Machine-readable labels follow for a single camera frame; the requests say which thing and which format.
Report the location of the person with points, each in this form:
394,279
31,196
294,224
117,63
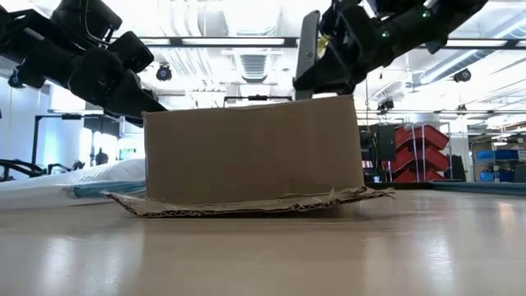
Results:
101,158

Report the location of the ribbed ventilation duct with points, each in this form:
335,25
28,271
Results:
254,67

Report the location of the black ceiling-mounted device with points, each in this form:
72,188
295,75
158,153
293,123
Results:
385,104
14,80
164,72
463,75

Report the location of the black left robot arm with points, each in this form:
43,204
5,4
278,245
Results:
16,29

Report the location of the black metal stand frame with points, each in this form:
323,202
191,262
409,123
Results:
72,117

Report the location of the brown cardboard box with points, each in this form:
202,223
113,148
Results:
255,156

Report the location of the linear ceiling light strip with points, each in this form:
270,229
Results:
234,41

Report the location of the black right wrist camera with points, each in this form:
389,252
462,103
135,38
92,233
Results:
345,29

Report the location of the large silver ceiling duct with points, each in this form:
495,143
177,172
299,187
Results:
472,57

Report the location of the shelf with blue bins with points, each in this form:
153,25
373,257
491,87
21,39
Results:
507,155

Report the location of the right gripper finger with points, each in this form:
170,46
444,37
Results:
333,74

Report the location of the white mesh bag blue trim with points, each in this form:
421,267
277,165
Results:
61,185

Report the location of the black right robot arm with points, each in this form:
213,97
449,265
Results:
464,16

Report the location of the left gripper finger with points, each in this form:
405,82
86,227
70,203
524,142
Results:
119,90

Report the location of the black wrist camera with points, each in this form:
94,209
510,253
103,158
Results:
131,51
345,29

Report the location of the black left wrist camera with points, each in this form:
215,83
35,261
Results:
131,51

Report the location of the black background station frame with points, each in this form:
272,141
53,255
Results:
258,98

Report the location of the red bin rack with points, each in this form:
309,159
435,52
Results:
427,158

